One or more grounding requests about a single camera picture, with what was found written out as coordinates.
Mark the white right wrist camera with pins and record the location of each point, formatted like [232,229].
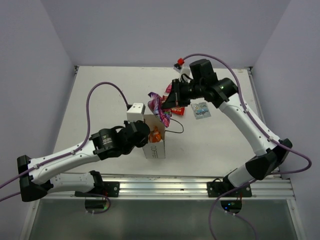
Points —
[184,72]

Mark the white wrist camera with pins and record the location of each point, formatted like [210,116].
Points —
[135,112]
[184,72]

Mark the orange Fox's fruits candy bag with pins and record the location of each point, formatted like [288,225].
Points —
[155,135]

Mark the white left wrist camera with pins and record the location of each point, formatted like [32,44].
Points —
[135,112]

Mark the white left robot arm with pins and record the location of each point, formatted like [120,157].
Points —
[45,175]

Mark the red snack packet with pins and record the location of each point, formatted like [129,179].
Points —
[180,111]

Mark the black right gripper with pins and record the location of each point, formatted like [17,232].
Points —
[176,98]

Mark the purple Fox's berries candy bag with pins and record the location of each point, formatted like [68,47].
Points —
[155,106]

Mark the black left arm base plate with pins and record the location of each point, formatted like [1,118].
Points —
[109,189]

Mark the white paper coffee bag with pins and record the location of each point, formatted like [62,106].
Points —
[156,151]

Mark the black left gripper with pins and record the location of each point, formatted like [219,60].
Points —
[144,140]

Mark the pink small snack packet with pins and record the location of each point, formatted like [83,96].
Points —
[169,88]

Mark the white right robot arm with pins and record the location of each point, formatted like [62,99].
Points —
[270,151]

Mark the silver mints sachet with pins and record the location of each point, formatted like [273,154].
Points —
[200,110]

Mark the aluminium rail frame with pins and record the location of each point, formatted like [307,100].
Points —
[152,187]

